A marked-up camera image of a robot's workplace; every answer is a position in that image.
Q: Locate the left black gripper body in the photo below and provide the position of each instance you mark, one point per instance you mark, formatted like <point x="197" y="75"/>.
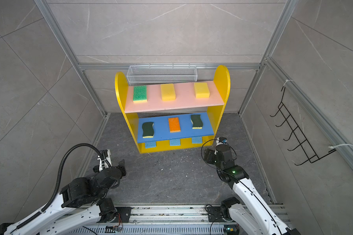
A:
<point x="123" y="170"/>

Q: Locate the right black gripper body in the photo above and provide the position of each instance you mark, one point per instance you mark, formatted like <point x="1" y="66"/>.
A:
<point x="213" y="158"/>

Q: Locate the blue sponge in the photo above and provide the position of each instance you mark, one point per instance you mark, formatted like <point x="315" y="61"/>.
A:
<point x="150" y="145"/>
<point x="197" y="140"/>
<point x="175" y="142"/>

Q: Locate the dark green scourer sponge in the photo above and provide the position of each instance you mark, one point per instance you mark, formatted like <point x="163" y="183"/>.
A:
<point x="148" y="130"/>
<point x="197" y="122"/>

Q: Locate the orange sponge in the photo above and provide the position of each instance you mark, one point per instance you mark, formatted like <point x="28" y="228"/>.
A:
<point x="174" y="125"/>

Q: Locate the yellow sponge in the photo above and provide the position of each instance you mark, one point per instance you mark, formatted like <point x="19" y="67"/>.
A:
<point x="201" y="90"/>
<point x="168" y="92"/>

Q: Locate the bright green sponge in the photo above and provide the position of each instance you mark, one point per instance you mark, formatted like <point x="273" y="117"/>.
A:
<point x="140" y="94"/>

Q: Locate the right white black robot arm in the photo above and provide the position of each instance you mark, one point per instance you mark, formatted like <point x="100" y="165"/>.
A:
<point x="251" y="212"/>

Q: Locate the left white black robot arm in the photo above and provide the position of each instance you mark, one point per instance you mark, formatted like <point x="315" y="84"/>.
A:
<point x="79" y="203"/>

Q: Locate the pink upper shelf board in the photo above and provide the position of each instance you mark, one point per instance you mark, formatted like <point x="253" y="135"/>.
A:
<point x="185" y="99"/>

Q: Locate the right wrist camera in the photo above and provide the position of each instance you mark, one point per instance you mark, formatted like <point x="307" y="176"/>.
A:
<point x="221" y="141"/>

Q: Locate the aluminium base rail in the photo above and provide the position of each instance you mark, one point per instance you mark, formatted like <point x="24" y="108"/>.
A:
<point x="175" y="220"/>

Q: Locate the yellow shelf unit frame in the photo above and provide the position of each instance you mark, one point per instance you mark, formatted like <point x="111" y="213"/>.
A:
<point x="221" y="80"/>

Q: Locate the black wall hook rack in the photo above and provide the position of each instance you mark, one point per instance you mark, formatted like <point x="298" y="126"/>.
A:
<point x="296" y="133"/>

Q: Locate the white wire mesh basket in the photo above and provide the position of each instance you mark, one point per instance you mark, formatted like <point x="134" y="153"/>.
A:
<point x="153" y="74"/>

